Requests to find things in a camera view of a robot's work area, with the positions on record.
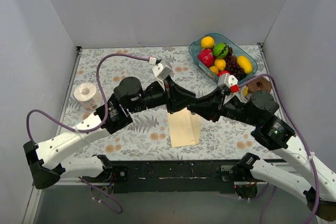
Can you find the beige paper envelope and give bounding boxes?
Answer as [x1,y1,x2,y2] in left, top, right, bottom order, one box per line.
[167,109,202,148]

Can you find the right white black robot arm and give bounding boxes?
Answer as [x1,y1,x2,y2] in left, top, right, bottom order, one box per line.
[188,90,335,222]

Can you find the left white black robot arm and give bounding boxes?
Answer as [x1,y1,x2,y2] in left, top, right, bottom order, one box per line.
[23,77,196,189]

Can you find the white labelled jar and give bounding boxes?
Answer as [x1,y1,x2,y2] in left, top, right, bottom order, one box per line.
[240,86,251,102]

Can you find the red apple toy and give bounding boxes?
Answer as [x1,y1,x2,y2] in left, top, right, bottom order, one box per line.
[217,70,231,77]

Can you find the small orange lemon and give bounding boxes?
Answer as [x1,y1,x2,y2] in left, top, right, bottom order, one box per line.
[209,66,219,75]

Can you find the small yellow lemon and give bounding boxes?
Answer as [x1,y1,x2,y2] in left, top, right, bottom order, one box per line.
[214,59,226,71]

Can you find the dark purple grapes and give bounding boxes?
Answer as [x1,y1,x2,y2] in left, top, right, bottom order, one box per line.
[224,47,246,81]

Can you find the red strawberry toy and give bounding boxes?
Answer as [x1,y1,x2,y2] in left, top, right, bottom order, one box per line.
[197,49,215,68]

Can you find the yellow mango toy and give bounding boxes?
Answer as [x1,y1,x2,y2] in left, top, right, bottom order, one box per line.
[236,55,254,74]

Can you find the teal plastic fruit basket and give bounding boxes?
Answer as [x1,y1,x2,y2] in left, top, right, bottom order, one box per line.
[189,33,258,84]

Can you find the green watermelon toy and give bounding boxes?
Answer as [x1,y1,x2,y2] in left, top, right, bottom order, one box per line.
[213,43,229,59]

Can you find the floral patterned table mat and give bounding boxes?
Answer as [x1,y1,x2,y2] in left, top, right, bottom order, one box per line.
[72,46,276,161]

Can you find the yellow orange fruit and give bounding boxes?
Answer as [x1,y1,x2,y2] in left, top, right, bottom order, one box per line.
[201,36,215,49]

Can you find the white toilet paper roll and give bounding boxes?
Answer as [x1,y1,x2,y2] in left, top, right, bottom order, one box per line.
[73,82,102,111]

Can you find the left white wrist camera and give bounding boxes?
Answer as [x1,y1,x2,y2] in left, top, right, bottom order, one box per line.
[152,60,174,80]

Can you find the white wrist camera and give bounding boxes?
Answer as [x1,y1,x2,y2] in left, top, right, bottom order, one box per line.
[217,73,239,104]
[152,60,174,80]

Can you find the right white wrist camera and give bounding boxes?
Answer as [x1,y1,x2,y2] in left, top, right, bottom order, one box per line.
[217,73,239,104]

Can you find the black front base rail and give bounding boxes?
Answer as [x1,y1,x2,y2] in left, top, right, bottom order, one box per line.
[81,159,263,195]

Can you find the aluminium frame profile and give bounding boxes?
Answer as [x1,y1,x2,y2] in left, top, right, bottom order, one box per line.
[22,178,84,224]

